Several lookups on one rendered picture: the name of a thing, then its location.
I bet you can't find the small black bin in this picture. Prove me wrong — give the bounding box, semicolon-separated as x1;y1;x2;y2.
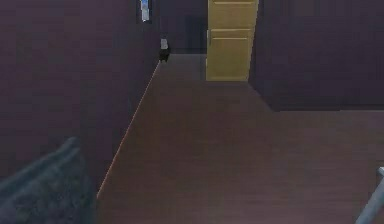
158;37;172;63

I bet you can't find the yellow panelled room door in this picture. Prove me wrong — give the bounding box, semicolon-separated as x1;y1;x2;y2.
205;0;260;82

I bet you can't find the dark grey-green sofa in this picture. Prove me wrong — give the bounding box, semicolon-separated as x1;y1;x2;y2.
0;136;98;224

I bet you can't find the pale grey bar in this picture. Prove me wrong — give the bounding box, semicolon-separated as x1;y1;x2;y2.
354;166;384;224

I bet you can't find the framed wall picture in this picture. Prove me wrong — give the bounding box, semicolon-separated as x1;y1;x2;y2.
137;0;155;24

